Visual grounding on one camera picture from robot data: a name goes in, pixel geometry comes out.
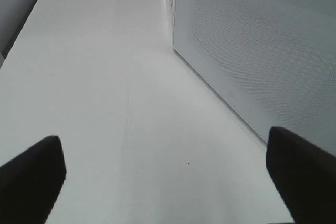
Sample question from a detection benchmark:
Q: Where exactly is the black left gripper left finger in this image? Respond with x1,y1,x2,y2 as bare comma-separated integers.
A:
1,136,66,223

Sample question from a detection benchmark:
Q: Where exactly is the white microwave door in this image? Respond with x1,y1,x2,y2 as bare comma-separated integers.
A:
173,0,335,153

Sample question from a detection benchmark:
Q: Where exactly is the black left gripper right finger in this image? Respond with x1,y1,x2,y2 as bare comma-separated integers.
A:
266,127,335,223

